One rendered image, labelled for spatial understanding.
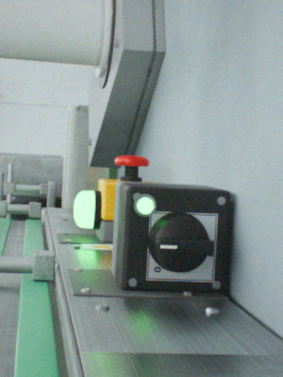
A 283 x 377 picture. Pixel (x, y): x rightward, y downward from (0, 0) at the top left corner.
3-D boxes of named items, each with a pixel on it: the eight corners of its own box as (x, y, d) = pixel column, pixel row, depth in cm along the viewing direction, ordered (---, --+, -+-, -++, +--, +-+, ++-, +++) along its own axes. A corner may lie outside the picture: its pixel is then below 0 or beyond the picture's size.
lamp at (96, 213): (96, 227, 91) (71, 226, 90) (99, 189, 91) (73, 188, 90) (100, 231, 86) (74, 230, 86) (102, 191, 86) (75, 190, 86)
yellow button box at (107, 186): (155, 238, 93) (95, 235, 92) (159, 177, 93) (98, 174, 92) (166, 245, 86) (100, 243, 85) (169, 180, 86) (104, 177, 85)
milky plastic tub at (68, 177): (105, 222, 152) (60, 221, 151) (110, 110, 151) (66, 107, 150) (113, 233, 135) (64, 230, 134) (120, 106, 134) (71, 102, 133)
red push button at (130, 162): (111, 182, 91) (113, 154, 90) (145, 184, 91) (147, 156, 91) (115, 185, 87) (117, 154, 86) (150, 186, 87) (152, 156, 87)
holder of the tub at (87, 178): (105, 249, 153) (66, 247, 151) (113, 111, 151) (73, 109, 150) (115, 262, 136) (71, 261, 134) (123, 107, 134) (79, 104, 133)
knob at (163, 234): (205, 272, 58) (215, 280, 54) (146, 270, 57) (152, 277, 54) (208, 213, 57) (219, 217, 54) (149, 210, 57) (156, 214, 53)
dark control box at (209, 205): (207, 277, 66) (110, 274, 65) (212, 185, 66) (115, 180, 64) (232, 295, 58) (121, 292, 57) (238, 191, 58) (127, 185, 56)
